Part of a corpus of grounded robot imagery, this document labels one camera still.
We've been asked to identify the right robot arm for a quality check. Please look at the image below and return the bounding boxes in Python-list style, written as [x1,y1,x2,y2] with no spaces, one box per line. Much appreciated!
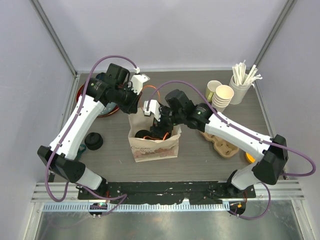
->
[143,89,288,198]

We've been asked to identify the purple cable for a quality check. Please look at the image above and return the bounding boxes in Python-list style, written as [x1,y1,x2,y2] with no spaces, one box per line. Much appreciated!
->
[147,80,317,220]
[44,55,140,216]

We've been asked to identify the orange bowl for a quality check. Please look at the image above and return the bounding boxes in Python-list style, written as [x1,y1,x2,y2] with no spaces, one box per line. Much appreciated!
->
[245,152,256,164]

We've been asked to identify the yellow-green mug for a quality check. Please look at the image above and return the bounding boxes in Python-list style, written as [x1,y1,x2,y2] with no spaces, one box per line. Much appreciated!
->
[205,80,222,103]

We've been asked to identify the red round tray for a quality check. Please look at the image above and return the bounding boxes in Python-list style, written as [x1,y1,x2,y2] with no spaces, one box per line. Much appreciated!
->
[75,85,119,118]

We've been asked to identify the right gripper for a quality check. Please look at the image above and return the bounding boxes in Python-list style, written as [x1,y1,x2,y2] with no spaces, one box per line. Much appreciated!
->
[149,103,185,141]

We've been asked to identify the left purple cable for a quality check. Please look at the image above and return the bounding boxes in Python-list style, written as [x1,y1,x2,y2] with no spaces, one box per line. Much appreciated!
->
[44,55,140,216]

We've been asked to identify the teal mug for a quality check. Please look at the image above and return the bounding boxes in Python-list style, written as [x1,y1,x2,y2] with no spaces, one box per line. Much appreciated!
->
[75,144,87,161]

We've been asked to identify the stack of paper cups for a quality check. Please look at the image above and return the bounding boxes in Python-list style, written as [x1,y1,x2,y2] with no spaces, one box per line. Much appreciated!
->
[211,85,234,113]

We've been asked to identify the stack of black lids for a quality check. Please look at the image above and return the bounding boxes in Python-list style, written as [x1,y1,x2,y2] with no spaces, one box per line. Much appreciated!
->
[84,132,103,151]

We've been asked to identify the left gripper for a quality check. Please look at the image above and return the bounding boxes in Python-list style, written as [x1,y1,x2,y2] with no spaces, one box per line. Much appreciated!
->
[114,83,143,115]

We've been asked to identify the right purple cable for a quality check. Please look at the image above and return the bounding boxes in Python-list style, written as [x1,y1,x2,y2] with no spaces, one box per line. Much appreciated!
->
[147,80,317,220]

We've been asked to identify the bundle of wrapped straws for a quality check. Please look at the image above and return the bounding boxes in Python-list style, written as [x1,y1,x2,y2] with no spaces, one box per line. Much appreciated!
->
[231,60,263,87]

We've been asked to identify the brown paper bag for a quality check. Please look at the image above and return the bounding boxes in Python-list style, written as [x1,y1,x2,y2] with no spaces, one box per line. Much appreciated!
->
[128,97,182,163]

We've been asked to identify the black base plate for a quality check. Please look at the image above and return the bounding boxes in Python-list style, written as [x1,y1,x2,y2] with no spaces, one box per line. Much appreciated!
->
[77,180,257,205]

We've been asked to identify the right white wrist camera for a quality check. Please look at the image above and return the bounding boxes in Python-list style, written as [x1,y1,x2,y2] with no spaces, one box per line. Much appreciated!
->
[142,99,161,122]

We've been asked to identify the white straw holder cup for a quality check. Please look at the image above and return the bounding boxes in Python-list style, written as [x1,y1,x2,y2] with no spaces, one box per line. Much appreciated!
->
[229,76,253,105]

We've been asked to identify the blue ceramic plate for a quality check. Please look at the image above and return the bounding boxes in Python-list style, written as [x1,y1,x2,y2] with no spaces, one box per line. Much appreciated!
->
[103,102,117,114]

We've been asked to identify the aluminium rail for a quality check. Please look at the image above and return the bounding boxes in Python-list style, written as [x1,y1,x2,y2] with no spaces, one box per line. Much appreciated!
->
[31,180,304,216]

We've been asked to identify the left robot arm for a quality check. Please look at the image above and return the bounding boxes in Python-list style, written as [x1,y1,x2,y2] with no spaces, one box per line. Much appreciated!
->
[37,63,149,200]

